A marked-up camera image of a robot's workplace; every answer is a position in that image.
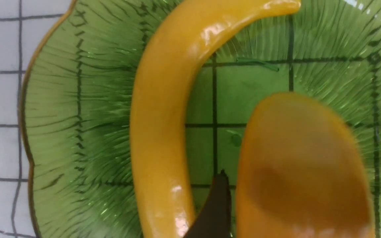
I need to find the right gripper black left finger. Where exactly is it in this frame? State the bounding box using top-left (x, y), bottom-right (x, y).
top-left (184, 169), bottom-right (232, 238)

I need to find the orange toy mango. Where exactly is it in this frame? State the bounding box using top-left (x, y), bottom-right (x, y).
top-left (235, 92), bottom-right (375, 238)

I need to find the yellow toy banana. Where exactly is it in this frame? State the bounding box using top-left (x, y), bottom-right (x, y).
top-left (130, 0), bottom-right (301, 238)

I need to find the green glass leaf plate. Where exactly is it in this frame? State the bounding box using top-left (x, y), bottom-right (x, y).
top-left (21, 0), bottom-right (381, 238)

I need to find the white grid tablecloth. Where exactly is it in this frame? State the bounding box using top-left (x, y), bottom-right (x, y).
top-left (0, 0), bottom-right (71, 238)

